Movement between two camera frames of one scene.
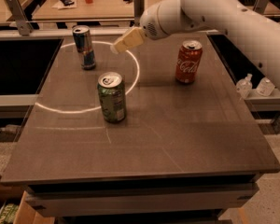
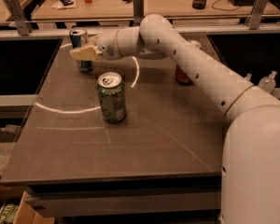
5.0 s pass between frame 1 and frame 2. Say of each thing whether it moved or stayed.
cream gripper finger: moved
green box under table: stayed
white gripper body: moved
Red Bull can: stayed
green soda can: stayed
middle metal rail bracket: stayed
